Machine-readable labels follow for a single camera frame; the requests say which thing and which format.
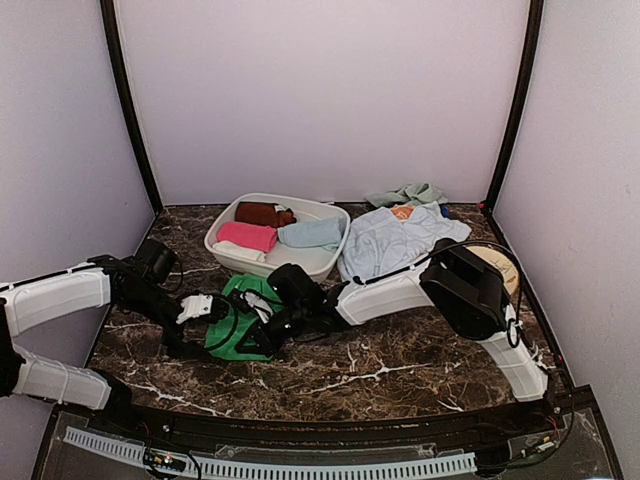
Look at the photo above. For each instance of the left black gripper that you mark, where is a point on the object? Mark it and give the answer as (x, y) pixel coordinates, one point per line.
(180, 348)

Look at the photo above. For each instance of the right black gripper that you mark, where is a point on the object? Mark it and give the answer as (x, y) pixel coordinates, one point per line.
(265, 346)

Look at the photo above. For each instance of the green microfiber towel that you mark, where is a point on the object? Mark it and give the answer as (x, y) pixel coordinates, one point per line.
(222, 336)

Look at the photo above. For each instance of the light blue towel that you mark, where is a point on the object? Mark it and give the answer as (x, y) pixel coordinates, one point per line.
(379, 243)
(325, 234)

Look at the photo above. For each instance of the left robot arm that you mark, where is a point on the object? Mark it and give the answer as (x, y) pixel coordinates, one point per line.
(134, 284)

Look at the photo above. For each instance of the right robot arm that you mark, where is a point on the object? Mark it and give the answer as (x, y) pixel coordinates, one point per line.
(469, 292)

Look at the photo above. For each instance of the white rolled towel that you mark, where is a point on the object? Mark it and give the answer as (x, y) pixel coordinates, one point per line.
(230, 249)

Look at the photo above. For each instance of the pink rolled towel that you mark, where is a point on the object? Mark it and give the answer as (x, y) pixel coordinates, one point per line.
(255, 237)

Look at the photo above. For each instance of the white plastic basin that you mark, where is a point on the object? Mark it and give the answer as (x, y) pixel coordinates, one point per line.
(317, 261)

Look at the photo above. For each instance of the small circuit board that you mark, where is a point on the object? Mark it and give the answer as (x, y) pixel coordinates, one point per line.
(164, 462)

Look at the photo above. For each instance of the light blue rolled towel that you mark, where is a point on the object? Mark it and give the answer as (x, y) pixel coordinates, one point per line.
(325, 234)

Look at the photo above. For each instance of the brown rolled towel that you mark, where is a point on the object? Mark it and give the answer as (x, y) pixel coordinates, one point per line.
(264, 214)

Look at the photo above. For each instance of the orange patterned cloth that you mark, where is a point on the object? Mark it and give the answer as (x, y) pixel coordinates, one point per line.
(402, 212)

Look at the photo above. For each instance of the sage green crumpled towel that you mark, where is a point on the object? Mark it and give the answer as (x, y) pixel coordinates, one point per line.
(412, 194)

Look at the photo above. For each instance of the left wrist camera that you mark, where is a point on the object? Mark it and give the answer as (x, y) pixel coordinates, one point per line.
(195, 307)

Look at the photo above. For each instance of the white slotted cable duct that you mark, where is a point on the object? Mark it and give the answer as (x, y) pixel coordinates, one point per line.
(272, 465)

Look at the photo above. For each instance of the black front rail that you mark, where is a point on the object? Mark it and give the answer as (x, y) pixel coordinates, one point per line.
(482, 429)

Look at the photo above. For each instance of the left black frame post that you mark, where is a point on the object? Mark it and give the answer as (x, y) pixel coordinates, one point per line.
(127, 106)

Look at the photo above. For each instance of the black frame post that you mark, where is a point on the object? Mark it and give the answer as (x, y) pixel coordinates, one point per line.
(127, 106)
(521, 89)

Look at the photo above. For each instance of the right black frame post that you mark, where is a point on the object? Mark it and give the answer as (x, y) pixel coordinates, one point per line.
(521, 89)

